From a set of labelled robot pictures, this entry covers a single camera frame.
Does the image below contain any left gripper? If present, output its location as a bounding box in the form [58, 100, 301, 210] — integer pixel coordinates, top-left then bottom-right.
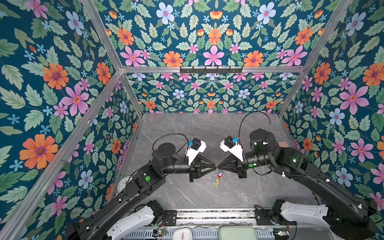
[162, 152, 220, 182]

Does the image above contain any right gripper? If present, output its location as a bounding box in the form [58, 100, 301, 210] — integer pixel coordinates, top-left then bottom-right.
[217, 151, 272, 179]

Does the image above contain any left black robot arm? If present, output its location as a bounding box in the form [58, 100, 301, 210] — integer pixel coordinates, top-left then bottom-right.
[66, 139, 217, 240]

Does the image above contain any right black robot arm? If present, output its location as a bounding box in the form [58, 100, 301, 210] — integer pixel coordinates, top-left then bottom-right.
[218, 129, 377, 240]

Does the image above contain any pink eraser case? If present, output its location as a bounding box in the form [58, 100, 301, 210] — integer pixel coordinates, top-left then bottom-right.
[278, 141, 290, 148]

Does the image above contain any pale green box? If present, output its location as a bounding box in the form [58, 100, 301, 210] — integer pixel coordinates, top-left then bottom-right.
[219, 226, 258, 240]

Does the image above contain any white clock at front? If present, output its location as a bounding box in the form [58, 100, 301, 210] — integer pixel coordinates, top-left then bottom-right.
[172, 228, 193, 240]

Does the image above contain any white round alarm clock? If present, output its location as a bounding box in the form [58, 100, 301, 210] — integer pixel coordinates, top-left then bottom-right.
[117, 176, 132, 193]

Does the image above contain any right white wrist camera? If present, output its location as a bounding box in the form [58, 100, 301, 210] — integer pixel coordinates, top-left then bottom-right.
[220, 136, 244, 162]

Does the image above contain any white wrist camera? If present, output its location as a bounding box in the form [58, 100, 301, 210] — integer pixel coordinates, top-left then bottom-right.
[186, 138, 207, 166]
[220, 136, 244, 162]

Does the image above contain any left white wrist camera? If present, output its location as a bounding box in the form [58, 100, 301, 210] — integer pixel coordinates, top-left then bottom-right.
[186, 138, 207, 166]

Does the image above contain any aluminium front rail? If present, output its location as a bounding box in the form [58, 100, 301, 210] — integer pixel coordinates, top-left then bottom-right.
[92, 207, 340, 229]

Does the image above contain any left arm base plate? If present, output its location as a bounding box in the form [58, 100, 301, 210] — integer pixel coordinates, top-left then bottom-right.
[155, 210, 178, 228]

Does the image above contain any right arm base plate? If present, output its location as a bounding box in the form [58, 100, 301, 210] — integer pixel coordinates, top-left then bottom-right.
[254, 207, 297, 226]

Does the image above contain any black hook rail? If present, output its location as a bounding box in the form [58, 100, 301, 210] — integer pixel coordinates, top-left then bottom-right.
[179, 66, 243, 75]

